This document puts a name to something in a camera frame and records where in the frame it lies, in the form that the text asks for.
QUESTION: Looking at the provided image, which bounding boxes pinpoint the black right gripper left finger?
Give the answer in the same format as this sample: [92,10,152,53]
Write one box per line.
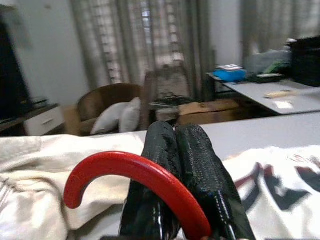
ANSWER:
[119,121,186,238]

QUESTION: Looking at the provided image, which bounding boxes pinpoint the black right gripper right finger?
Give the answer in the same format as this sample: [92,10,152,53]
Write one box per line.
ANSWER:
[174,124,256,240]

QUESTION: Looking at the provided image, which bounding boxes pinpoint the red plastic hanger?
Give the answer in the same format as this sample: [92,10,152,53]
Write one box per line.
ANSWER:
[63,151,213,240]

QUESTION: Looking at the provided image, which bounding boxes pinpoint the white t-shirt black print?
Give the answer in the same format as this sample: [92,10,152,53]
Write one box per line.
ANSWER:
[221,145,320,240]

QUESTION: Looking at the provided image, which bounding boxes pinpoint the cream trousers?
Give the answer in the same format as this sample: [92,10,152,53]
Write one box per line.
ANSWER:
[0,134,151,240]

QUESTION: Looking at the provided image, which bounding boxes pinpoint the white pillow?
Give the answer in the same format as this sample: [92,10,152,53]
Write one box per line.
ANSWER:
[91,101,131,136]
[119,97,142,133]

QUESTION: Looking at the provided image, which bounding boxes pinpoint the brown cardboard box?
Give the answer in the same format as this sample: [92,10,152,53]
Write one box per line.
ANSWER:
[178,99,241,126]

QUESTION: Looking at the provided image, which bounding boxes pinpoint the brown round chair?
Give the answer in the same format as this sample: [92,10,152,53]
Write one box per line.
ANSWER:
[76,83,145,136]

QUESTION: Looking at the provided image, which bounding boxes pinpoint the blue box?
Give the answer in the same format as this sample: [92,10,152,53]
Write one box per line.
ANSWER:
[212,68,248,83]

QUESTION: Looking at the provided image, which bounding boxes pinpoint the white flat packet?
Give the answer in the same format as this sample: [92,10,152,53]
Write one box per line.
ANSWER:
[216,64,243,71]

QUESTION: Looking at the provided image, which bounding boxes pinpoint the small white paper card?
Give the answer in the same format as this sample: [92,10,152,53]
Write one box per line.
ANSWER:
[273,101,293,110]

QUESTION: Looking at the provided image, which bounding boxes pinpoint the black flat tray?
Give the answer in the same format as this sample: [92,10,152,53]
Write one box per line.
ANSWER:
[249,72,285,84]

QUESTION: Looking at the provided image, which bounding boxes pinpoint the grey sheer curtain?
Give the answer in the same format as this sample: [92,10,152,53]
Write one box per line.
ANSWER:
[69,0,216,101]
[241,0,320,66]

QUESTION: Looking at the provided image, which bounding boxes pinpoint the clear plastic bag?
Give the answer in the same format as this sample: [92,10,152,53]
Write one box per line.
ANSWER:
[246,49,292,75]

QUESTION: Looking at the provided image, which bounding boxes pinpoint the low tv cabinet white drawers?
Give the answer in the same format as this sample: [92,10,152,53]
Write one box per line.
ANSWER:
[0,103,66,137]

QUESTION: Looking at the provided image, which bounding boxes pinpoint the brown black speaker box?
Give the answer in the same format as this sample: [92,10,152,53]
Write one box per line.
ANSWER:
[287,36,320,87]

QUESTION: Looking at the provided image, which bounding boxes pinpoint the black television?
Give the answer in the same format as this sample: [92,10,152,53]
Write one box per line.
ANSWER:
[0,22,33,121]

